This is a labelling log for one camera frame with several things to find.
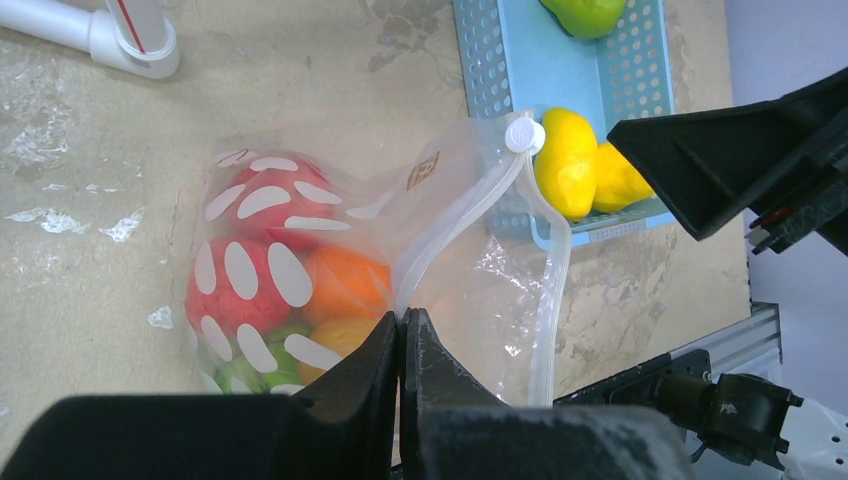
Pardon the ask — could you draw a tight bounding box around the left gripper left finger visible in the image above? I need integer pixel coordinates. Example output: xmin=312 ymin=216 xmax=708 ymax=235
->
xmin=1 ymin=313 xmax=398 ymax=479

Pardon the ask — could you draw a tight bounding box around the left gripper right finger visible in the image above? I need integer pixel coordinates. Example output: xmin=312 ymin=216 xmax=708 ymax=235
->
xmin=400 ymin=309 xmax=695 ymax=479

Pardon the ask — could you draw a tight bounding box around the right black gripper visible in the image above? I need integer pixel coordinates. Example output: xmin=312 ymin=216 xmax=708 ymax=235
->
xmin=607 ymin=70 xmax=847 ymax=255

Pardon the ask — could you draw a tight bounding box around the orange yellow round fruit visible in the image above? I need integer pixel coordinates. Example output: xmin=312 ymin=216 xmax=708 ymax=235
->
xmin=295 ymin=318 xmax=377 ymax=385

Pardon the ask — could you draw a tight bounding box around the green striped melon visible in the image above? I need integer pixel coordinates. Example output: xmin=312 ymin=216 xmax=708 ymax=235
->
xmin=212 ymin=322 xmax=311 ymax=394

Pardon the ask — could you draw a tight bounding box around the yellow lemon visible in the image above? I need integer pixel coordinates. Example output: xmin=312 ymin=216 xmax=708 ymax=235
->
xmin=592 ymin=143 xmax=655 ymax=213

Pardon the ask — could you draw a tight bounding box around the yellow mango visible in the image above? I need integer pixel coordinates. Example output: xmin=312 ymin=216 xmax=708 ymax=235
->
xmin=534 ymin=108 xmax=598 ymax=222

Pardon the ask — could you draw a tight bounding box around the wrinkled red strawberry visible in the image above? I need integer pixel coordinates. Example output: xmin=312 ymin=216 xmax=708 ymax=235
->
xmin=185 ymin=237 xmax=313 ymax=338

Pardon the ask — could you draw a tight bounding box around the clear dotted zip bag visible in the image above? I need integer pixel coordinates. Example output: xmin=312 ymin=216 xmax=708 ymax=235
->
xmin=185 ymin=111 xmax=572 ymax=407

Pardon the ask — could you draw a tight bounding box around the green pear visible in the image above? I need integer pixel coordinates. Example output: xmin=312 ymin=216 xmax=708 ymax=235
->
xmin=540 ymin=0 xmax=627 ymax=40

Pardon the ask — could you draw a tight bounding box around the smooth red apple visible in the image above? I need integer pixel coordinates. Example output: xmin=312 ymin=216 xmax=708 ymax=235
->
xmin=224 ymin=154 xmax=341 ymax=250

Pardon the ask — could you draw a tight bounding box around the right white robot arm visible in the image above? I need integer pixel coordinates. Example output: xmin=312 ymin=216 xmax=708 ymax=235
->
xmin=608 ymin=71 xmax=847 ymax=479

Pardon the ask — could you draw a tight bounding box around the light blue plastic basket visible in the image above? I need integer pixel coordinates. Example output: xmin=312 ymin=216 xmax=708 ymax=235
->
xmin=452 ymin=0 xmax=678 ymax=252

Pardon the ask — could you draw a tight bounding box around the white vertical pole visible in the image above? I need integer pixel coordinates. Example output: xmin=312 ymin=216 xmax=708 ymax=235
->
xmin=106 ymin=0 xmax=169 ymax=55

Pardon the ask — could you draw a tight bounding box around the aluminium frame rail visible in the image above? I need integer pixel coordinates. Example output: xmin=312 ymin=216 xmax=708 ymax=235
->
xmin=670 ymin=302 xmax=783 ymax=384

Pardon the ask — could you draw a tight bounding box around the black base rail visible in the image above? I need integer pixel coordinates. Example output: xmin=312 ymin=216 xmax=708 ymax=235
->
xmin=553 ymin=348 xmax=712 ymax=408

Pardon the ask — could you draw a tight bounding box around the white pvc pipe frame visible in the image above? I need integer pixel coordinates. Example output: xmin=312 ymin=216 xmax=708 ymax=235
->
xmin=1 ymin=0 xmax=180 ymax=80

